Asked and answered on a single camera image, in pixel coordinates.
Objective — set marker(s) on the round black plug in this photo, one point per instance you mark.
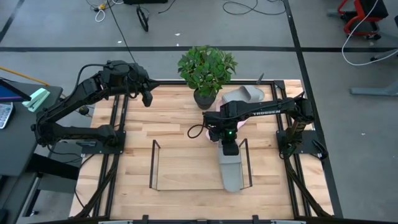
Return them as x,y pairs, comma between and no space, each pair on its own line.
83,110

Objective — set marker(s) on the black-framed wooden shoe shelf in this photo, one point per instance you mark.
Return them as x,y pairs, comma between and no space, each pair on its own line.
186,171

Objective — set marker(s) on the mint green stapler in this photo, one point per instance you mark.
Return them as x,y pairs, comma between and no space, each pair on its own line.
35,99

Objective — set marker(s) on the grey slide sandal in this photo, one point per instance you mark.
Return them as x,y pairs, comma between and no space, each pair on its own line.
245,93
230,174

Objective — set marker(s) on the tablet with blue screen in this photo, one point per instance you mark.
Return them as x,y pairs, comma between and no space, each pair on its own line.
9,93

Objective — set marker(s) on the grey table leg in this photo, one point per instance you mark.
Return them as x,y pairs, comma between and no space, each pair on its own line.
373,91

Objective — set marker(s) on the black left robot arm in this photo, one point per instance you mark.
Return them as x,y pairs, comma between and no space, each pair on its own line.
62,109

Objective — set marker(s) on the black side desk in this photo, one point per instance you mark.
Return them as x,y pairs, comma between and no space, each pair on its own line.
18,146

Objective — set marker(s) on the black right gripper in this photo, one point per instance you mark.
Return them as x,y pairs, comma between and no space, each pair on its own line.
224,124

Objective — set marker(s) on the black aluminium table frame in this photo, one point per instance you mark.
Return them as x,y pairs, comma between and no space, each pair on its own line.
171,82

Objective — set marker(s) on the black box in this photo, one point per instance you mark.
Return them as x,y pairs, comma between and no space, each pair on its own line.
146,1

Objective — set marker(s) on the grey calculator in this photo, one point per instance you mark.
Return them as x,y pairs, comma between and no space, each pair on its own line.
5,115

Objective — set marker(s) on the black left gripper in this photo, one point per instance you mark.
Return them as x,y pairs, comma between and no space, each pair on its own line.
138,77

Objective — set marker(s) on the green plant in black pot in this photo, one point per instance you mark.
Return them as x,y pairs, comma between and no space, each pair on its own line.
205,68

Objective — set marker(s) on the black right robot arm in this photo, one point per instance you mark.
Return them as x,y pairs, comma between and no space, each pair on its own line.
264,110

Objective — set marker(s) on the red and black cart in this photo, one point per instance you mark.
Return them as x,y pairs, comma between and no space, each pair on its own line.
374,7

